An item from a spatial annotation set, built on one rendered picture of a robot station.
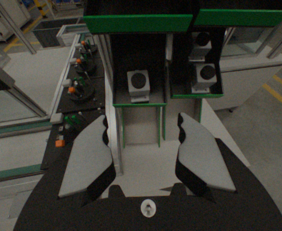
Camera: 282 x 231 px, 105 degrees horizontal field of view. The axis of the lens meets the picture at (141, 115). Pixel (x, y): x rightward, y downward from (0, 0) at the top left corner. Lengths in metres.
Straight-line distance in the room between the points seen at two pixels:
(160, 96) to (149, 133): 0.18
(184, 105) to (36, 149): 0.67
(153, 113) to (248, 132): 1.87
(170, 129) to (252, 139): 1.76
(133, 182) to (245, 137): 1.79
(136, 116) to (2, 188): 0.54
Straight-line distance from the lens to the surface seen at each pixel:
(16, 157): 0.75
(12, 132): 0.81
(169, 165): 0.57
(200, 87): 0.31
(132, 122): 0.42
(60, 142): 0.44
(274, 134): 2.42
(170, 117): 0.45
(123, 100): 0.29
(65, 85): 0.80
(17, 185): 0.64
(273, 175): 2.06
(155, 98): 0.29
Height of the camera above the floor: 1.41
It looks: 55 degrees down
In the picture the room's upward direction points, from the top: 1 degrees counter-clockwise
